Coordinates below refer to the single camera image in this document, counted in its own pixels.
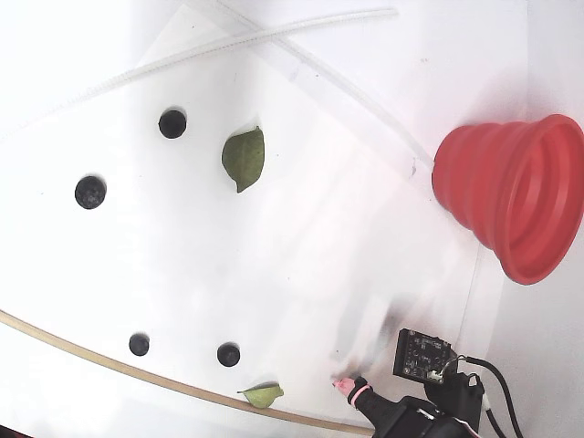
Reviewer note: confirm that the light green leaf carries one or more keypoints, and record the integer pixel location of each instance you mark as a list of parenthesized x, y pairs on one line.
[(261, 394)]

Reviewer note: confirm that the dark blueberry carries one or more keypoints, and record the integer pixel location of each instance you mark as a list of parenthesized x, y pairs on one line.
[(139, 344), (228, 354), (90, 192), (172, 123)]

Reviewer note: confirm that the white paper sheet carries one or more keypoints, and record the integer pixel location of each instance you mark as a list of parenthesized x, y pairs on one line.
[(205, 274)]

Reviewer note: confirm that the red collapsible silicone cup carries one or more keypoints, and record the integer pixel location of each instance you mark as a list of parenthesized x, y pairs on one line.
[(479, 182)]

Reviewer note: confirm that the dark green leaf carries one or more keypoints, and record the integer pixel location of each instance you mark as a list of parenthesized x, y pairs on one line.
[(244, 157)]

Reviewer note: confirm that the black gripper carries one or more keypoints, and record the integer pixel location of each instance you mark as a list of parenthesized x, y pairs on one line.
[(382, 403)]

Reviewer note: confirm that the long thin wooden stick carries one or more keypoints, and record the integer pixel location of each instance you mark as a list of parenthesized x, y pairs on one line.
[(123, 366)]

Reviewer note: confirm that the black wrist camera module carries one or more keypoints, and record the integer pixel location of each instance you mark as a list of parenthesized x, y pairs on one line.
[(422, 356)]

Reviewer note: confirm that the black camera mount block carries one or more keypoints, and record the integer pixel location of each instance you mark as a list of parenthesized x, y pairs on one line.
[(454, 397)]

